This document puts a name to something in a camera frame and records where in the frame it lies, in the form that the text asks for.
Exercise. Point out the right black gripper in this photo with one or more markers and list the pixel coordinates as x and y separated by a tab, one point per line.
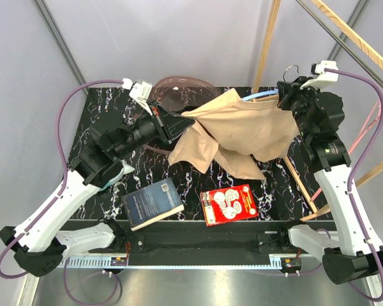
290	90

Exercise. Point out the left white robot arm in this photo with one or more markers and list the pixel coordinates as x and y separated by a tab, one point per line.
39	243

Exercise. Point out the dark blue book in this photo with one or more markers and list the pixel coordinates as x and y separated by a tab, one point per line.
152	203

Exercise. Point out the wooden clothes rack frame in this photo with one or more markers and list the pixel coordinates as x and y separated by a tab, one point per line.
271	21

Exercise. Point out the red printed package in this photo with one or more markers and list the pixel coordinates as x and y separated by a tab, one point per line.
227	205

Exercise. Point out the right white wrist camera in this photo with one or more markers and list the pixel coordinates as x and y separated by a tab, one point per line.
323	75

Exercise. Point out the pink wire hanger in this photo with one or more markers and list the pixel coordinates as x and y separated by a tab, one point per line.
368	124

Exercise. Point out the teal headphones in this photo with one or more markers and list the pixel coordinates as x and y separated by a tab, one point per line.
109	184

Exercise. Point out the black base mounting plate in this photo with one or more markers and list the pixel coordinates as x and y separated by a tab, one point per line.
176	244

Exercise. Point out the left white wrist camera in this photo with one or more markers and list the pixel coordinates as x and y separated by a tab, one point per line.
140	93

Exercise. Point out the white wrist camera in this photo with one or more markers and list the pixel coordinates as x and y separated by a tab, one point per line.
140	93
323	75

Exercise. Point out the blue hanger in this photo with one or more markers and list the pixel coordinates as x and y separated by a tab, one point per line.
270	92

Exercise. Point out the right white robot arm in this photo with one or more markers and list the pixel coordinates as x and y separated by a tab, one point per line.
358	252

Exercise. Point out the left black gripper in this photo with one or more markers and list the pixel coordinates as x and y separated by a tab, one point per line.
168	125

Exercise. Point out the metal hanging rail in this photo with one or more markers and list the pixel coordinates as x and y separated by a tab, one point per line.
338	35

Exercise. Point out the beige t shirt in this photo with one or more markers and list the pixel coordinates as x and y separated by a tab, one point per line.
236	134

